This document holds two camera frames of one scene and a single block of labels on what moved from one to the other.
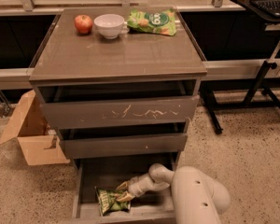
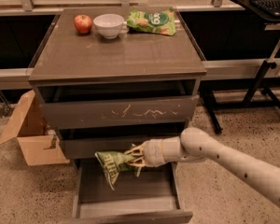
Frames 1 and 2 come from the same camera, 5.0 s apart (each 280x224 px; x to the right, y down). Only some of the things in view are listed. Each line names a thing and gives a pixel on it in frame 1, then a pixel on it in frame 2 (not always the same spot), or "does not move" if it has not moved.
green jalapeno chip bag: x=107 y=203 → x=113 y=162
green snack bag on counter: x=153 y=21 does not move
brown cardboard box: x=40 y=143 does not move
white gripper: x=135 y=186 → x=153 y=153
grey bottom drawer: x=152 y=207 does not move
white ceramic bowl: x=109 y=25 does not move
